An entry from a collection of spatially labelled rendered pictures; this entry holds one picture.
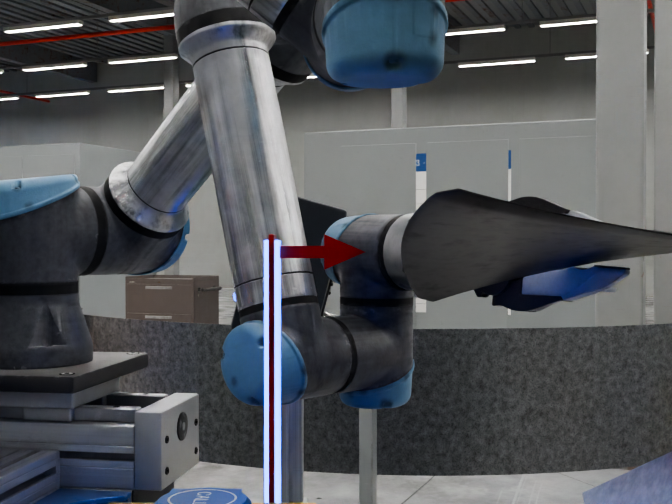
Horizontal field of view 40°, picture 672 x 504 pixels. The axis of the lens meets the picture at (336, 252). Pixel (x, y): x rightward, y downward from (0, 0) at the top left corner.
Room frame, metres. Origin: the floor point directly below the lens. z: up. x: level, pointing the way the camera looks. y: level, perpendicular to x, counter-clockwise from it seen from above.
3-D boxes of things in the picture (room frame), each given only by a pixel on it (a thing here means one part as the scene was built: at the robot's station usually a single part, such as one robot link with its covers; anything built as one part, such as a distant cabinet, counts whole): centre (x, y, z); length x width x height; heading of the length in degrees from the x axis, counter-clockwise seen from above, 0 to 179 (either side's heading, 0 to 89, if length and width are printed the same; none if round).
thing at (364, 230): (0.94, -0.04, 1.17); 0.11 x 0.08 x 0.09; 37
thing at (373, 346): (0.93, -0.03, 1.08); 0.11 x 0.08 x 0.11; 138
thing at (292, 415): (1.16, 0.06, 0.96); 0.03 x 0.03 x 0.20; 0
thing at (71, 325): (1.14, 0.38, 1.09); 0.15 x 0.15 x 0.10
